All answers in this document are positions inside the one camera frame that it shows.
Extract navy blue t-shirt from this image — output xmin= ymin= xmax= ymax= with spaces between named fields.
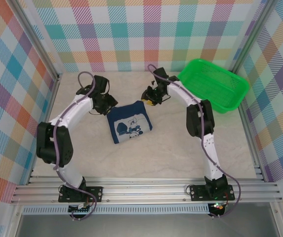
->
xmin=106 ymin=100 xmax=154 ymax=144

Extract green plastic mesh basket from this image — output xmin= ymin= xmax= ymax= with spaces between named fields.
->
xmin=177 ymin=58 xmax=250 ymax=114

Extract small controller board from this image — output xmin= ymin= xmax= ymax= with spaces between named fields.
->
xmin=210 ymin=202 xmax=227 ymax=212
xmin=68 ymin=203 xmax=92 ymax=213

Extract aluminium side rail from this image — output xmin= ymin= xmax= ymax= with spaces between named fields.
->
xmin=237 ymin=103 xmax=265 ymax=182
xmin=26 ymin=75 xmax=62 ymax=185

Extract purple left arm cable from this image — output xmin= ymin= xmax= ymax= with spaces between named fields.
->
xmin=53 ymin=72 xmax=111 ymax=222

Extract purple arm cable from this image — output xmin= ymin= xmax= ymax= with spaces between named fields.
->
xmin=147 ymin=64 xmax=242 ymax=219
xmin=53 ymin=72 xmax=111 ymax=222

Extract aluminium corner post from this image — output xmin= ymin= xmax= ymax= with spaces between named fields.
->
xmin=12 ymin=0 xmax=63 ymax=81
xmin=230 ymin=0 xmax=277 ymax=72

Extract aluminium mounting rail frame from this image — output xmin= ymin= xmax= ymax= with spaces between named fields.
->
xmin=10 ymin=174 xmax=283 ymax=204

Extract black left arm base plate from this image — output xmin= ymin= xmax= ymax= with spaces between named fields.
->
xmin=58 ymin=185 xmax=104 ymax=203

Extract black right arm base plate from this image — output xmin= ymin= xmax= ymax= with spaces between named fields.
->
xmin=189 ymin=184 xmax=236 ymax=202

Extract white slotted cable duct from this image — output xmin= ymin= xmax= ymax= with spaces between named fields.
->
xmin=22 ymin=203 xmax=210 ymax=215

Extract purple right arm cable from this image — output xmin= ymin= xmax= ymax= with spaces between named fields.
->
xmin=147 ymin=64 xmax=242 ymax=219

